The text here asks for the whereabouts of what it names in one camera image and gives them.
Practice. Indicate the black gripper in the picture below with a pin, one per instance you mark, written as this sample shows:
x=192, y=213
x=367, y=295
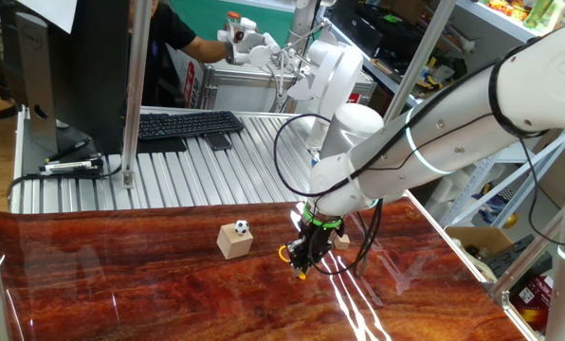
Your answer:
x=318, y=237

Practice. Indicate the white haptic control device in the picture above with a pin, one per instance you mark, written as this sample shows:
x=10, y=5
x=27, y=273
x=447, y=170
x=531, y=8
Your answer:
x=332, y=76

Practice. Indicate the person bare forearm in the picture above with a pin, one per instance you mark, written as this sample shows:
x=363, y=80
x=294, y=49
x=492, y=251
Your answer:
x=206, y=49

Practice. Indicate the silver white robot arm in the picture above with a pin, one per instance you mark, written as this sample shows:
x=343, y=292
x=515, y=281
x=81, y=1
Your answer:
x=453, y=137

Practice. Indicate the small soccer ball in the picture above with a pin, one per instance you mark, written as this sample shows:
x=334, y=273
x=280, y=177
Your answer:
x=242, y=227

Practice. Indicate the gold ball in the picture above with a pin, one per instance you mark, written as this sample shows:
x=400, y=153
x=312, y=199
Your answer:
x=510, y=221

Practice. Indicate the person hand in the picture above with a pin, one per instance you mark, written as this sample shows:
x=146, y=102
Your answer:
x=231, y=52

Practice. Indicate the small wooden cube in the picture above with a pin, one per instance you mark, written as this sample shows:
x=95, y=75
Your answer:
x=343, y=242

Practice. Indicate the large wooden block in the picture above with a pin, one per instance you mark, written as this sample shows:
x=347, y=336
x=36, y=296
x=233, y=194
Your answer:
x=232, y=246

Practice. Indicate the glossy wood-grain mat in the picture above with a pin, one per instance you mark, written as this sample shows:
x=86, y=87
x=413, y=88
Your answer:
x=169, y=293

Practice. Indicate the black smartphone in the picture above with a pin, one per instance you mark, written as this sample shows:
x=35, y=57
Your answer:
x=217, y=141

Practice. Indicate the brown cardboard box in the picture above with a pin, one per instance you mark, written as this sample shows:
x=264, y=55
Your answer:
x=481, y=239

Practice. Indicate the black keyboard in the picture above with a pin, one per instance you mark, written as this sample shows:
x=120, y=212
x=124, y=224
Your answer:
x=187, y=124

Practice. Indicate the black desk pad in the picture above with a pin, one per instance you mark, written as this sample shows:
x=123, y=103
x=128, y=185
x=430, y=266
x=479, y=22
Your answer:
x=161, y=146

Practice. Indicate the blue cloth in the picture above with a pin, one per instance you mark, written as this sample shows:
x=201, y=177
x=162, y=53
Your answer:
x=488, y=208

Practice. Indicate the black plastic part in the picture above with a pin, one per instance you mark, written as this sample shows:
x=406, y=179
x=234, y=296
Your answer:
x=519, y=258

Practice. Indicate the red printed box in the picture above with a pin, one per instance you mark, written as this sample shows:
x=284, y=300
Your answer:
x=534, y=303

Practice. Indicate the black storage crate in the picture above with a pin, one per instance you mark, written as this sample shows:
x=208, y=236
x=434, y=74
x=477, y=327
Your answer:
x=372, y=28

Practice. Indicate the orange juice bottle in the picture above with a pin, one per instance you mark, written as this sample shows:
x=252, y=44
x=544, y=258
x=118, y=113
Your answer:
x=233, y=18

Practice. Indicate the white black marker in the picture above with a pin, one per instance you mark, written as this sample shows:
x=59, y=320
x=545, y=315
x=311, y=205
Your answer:
x=69, y=166

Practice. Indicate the person black shirt torso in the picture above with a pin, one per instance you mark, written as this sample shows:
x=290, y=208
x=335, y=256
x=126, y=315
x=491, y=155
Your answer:
x=169, y=42

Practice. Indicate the green partition board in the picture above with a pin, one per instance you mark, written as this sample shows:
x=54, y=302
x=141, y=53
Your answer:
x=206, y=19

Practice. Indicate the black pen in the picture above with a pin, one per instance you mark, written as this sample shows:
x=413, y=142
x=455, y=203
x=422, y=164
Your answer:
x=69, y=150

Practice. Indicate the black computer monitor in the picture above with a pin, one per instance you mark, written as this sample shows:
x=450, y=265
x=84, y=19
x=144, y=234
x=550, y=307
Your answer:
x=93, y=71

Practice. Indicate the white metal shelf rack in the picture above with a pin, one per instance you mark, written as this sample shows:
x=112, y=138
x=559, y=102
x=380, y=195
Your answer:
x=505, y=26

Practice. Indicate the silver monitor stand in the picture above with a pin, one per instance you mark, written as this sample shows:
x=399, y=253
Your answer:
x=38, y=85

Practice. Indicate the white paper sheet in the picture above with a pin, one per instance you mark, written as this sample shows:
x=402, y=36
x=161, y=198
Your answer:
x=50, y=12

